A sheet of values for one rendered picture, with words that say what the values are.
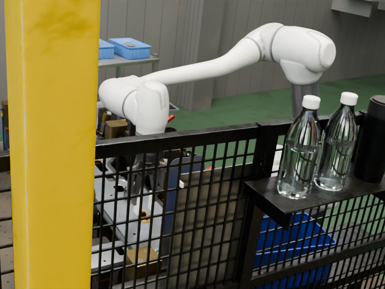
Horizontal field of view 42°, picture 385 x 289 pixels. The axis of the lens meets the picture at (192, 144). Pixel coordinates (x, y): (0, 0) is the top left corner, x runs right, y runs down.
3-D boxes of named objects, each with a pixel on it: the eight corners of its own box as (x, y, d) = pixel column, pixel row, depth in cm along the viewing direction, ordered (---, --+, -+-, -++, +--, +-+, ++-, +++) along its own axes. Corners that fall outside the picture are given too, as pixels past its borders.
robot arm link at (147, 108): (174, 133, 156) (146, 120, 164) (179, 85, 149) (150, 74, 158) (148, 140, 148) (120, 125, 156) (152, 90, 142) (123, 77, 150)
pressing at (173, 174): (158, 265, 143) (169, 158, 130) (193, 256, 149) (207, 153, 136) (160, 266, 143) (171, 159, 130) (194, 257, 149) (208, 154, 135)
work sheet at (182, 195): (163, 300, 109) (177, 174, 97) (246, 275, 120) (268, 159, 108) (167, 306, 107) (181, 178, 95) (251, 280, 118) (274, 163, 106)
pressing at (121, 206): (23, 106, 253) (23, 103, 252) (67, 103, 264) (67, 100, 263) (134, 261, 146) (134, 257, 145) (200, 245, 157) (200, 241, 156)
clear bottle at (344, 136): (306, 179, 106) (326, 90, 99) (328, 175, 110) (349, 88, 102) (327, 194, 101) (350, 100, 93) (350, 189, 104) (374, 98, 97)
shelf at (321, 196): (235, 200, 106) (247, 122, 99) (353, 176, 124) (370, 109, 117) (279, 237, 94) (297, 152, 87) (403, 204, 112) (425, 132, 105)
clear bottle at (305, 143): (269, 187, 101) (287, 93, 94) (293, 182, 105) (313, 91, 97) (290, 202, 96) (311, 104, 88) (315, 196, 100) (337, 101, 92)
